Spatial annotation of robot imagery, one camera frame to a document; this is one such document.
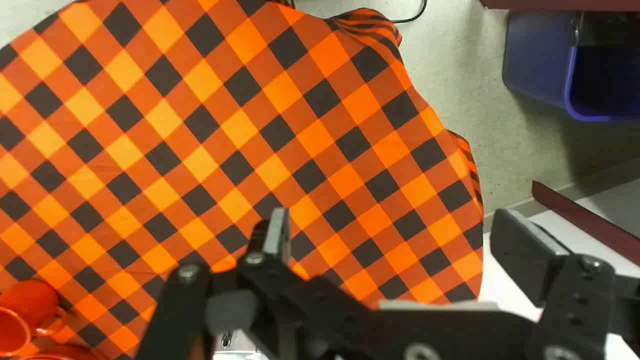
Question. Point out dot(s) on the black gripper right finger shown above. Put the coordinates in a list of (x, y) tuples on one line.
[(527, 257)]

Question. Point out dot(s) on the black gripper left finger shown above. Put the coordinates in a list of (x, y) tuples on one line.
[(281, 313)]

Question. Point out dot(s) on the dark red strip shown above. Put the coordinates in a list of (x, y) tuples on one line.
[(587, 220)]

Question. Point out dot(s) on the orange black checkered cloth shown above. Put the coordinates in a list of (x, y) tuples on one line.
[(220, 133)]

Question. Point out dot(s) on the blue plastic bin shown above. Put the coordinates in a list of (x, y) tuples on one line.
[(540, 60)]

